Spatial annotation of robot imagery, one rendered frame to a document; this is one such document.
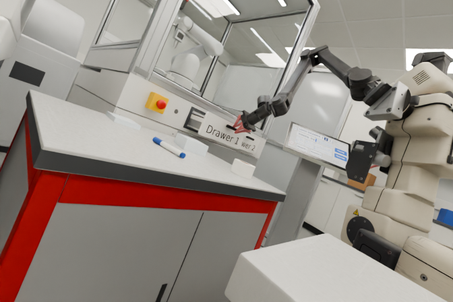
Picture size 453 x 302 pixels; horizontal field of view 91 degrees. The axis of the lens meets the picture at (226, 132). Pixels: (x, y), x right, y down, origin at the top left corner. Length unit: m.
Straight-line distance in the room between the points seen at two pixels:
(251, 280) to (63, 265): 0.30
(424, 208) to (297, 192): 1.05
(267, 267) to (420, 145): 0.82
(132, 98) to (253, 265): 0.85
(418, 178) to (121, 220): 0.88
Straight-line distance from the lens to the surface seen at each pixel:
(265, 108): 1.01
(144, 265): 0.51
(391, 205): 0.92
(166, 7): 1.05
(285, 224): 1.97
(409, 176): 0.97
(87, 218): 0.40
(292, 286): 0.22
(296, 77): 1.14
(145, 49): 1.00
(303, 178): 1.92
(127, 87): 0.97
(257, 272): 0.22
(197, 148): 0.76
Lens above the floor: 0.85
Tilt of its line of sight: 1 degrees up
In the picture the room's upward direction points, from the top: 22 degrees clockwise
